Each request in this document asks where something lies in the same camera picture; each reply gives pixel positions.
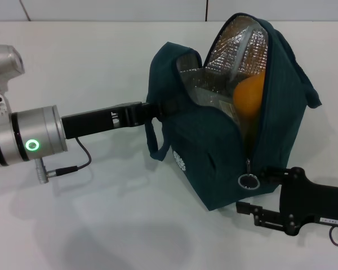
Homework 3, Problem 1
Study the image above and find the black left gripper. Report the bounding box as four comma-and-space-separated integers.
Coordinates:
60, 97, 184, 141

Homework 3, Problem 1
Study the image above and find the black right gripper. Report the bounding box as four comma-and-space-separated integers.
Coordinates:
235, 166, 338, 236

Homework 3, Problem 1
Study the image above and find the dark teal lunch bag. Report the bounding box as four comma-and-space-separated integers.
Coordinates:
145, 12, 322, 212

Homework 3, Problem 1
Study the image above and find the orange yellow pear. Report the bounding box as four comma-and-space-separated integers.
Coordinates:
232, 73, 266, 141

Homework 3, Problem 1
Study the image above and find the silver vented wrist camera box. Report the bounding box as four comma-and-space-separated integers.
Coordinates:
0, 44, 25, 119

